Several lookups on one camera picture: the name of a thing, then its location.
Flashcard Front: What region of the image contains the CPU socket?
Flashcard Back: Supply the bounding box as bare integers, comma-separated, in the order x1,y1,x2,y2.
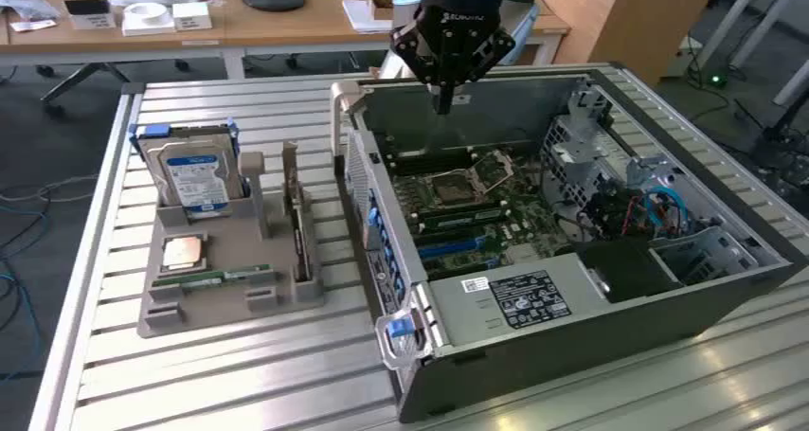
426,170,486,209

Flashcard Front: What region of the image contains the flat white box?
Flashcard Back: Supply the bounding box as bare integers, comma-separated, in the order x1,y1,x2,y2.
122,16,179,37

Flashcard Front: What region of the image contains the silver metal drive cage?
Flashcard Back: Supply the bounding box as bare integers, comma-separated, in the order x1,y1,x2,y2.
542,113,684,200

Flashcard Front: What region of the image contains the green RAM stick white label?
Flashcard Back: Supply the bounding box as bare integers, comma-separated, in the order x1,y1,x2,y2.
151,262,274,288

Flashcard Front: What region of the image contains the grey metal disk bay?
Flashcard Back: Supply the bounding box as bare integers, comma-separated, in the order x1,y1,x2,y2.
650,226,760,285

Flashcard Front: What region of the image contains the green RAM stick in motherboard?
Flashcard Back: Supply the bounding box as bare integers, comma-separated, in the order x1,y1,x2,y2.
417,207,508,231

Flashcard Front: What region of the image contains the white table leg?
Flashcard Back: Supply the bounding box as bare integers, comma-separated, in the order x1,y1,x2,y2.
692,0,809,72

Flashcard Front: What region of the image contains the light blue data wire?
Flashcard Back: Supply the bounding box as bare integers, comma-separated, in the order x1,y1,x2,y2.
644,186,692,224

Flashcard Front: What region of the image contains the white paper stack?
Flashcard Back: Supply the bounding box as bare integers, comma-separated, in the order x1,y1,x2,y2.
342,0,394,34

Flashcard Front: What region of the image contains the white tape roll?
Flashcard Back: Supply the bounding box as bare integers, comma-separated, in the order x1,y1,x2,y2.
124,2,168,25

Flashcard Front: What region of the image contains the beige plastic parts rack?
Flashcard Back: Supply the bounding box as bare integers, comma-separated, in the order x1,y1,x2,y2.
136,139,330,340

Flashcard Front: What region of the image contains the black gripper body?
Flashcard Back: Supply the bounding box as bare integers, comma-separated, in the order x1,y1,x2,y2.
414,0,509,63

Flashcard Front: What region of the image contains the grey chair base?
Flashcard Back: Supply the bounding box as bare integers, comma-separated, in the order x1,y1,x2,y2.
40,61,134,117

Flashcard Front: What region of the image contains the blue expansion slot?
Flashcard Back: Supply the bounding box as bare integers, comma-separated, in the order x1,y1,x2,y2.
417,238,489,260

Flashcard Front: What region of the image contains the wooden cabinet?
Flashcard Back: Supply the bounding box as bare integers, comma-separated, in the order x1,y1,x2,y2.
530,0,727,84

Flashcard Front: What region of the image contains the wooden office desk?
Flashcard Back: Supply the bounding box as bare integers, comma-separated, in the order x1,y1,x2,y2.
0,0,574,67

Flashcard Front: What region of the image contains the hard disk in blue caddy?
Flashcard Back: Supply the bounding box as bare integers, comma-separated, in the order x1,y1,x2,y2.
130,117,249,222

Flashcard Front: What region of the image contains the blue floor cable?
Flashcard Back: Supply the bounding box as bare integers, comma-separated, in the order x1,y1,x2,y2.
0,198,56,385

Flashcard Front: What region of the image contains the dark grey PC case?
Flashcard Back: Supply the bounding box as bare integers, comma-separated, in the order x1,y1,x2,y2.
329,61,797,425

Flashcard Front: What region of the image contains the small white box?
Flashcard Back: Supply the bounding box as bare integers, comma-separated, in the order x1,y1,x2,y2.
171,2,214,32

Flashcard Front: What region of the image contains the CPU chip with metal lid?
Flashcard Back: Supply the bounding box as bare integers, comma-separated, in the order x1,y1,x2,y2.
160,235,205,269

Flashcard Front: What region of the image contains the white box with black top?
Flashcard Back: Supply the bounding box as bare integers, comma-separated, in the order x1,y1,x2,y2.
62,0,119,30

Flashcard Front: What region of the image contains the white floor cable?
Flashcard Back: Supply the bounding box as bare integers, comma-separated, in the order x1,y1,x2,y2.
0,173,104,206

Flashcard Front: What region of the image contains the grey power supply with label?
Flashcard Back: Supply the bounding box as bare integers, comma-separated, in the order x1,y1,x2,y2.
414,253,613,351

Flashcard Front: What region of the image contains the green motherboard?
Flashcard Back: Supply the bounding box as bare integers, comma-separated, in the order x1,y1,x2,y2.
378,135,584,280

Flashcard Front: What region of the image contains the graphics card with metal bracket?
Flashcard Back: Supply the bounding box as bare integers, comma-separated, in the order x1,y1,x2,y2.
281,140,318,283

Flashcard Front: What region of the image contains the blue case latch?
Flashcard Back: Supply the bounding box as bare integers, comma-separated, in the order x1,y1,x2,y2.
385,317,414,341

